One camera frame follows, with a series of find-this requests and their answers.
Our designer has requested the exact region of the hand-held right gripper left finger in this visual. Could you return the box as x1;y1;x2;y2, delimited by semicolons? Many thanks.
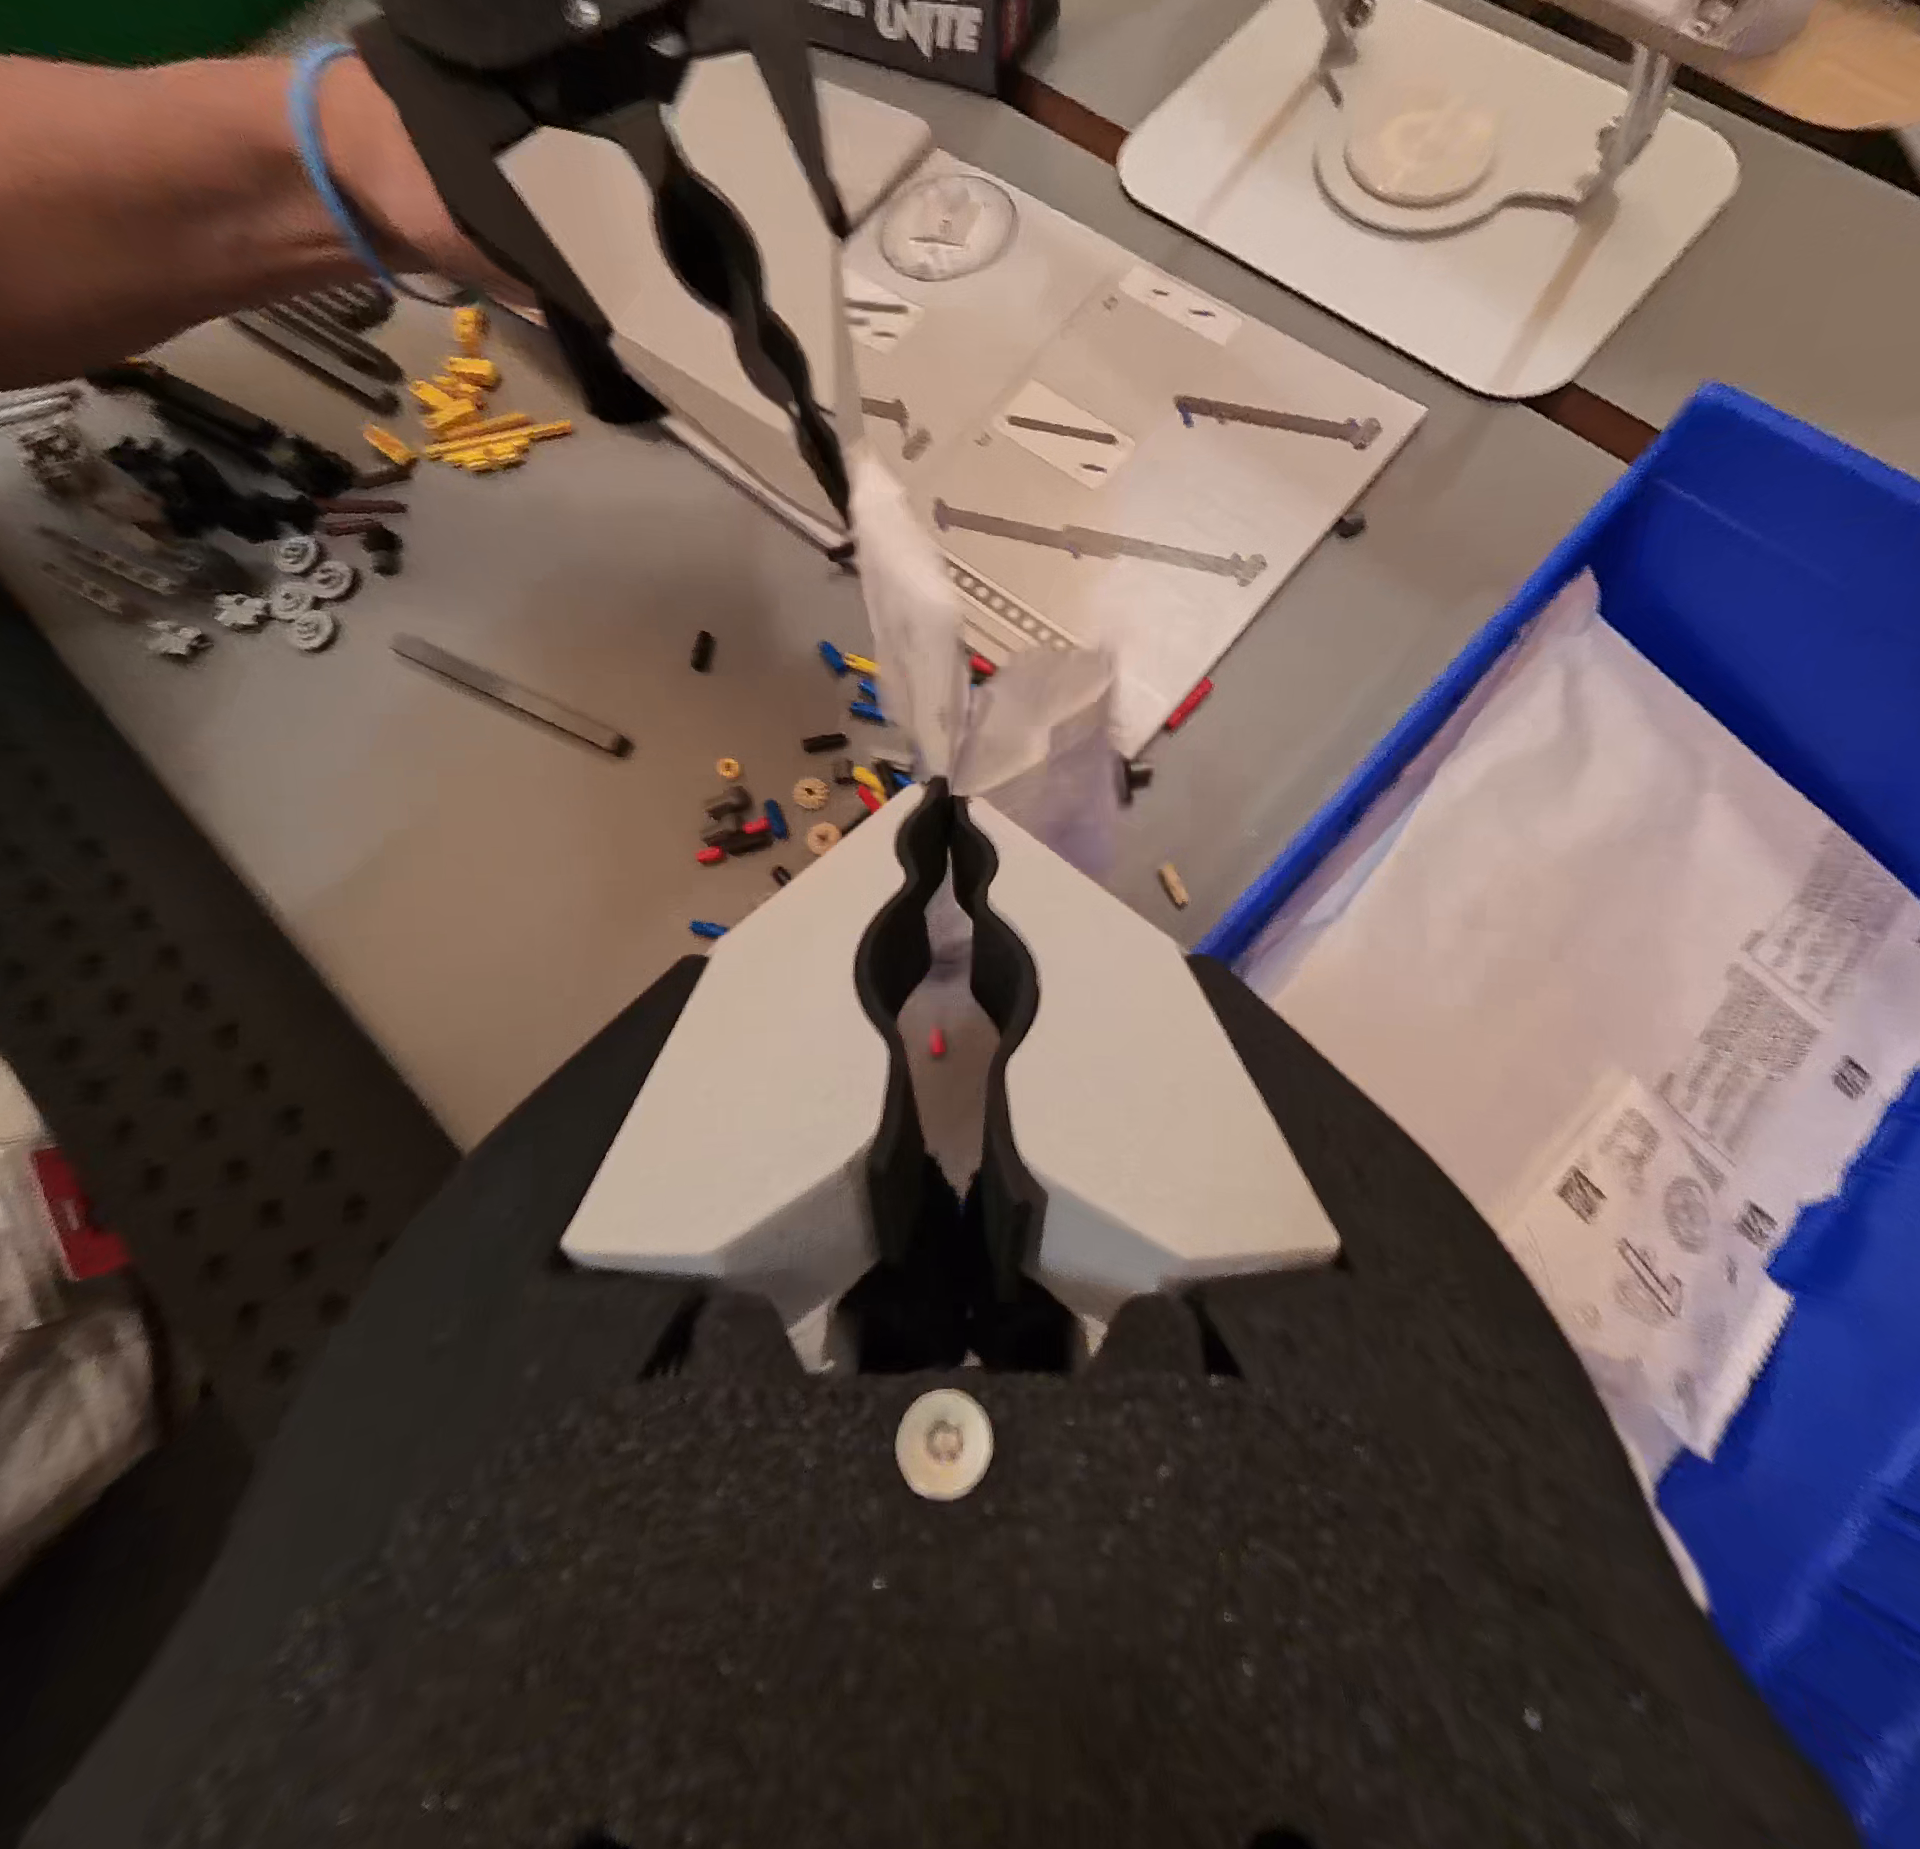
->
559;777;969;1374

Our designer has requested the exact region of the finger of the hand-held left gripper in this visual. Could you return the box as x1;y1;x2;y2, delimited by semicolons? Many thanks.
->
666;53;935;529
500;110;861;552

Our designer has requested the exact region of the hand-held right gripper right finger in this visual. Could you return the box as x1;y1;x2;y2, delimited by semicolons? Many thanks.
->
941;788;1340;1372

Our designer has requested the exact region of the white printed paper bag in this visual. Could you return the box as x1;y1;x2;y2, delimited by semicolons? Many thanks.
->
839;454;1126;973
1242;569;1920;1463

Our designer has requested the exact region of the long dark grey bar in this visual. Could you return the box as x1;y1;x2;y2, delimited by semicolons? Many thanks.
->
390;634;636;759

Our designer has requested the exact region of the blue plastic bin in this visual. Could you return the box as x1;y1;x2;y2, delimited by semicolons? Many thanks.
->
1191;378;1920;1849

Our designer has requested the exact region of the person's left forearm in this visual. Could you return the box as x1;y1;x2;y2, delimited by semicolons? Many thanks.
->
0;49;324;397

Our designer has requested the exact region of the black lego box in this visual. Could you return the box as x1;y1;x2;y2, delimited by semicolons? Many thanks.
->
799;0;1068;99

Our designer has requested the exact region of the pile of yellow lego pieces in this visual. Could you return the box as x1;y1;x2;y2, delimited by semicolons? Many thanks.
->
356;304;578;475

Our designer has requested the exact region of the pile of mixed lego pins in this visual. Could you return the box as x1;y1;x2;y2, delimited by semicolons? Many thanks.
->
683;624;1220;1062

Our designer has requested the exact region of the pile of black lego beams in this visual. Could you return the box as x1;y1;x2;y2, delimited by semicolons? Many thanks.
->
81;282;409;493

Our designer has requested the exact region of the pile of dark lego pieces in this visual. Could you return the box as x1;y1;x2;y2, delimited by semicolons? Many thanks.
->
101;437;413;579

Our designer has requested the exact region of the pile of grey lego gears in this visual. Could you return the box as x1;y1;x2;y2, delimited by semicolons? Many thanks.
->
147;533;360;666

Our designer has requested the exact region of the light grey lego beam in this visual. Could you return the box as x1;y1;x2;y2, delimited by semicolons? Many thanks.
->
36;526;229;606

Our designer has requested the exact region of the person's left hand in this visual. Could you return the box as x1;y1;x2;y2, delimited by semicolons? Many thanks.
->
346;66;530;309

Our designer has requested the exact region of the open instruction booklet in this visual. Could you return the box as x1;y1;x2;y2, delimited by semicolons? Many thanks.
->
599;145;1428;765

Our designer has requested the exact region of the pale packet with red label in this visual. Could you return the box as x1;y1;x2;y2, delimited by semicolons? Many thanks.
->
0;1049;163;1587

